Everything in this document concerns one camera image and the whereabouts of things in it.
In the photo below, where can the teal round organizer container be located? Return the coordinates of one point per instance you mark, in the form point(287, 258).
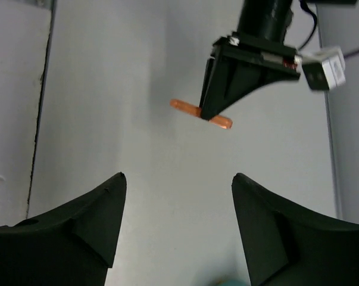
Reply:
point(224, 282)

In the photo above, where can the orange highlighter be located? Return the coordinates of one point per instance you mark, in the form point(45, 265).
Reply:
point(185, 107)

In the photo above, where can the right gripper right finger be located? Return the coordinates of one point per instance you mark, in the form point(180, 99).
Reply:
point(288, 244)

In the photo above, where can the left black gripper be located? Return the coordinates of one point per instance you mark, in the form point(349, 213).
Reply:
point(241, 64)

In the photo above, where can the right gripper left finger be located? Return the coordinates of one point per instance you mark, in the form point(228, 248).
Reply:
point(73, 244)

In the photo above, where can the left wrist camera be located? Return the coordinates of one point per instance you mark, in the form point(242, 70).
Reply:
point(324, 70)

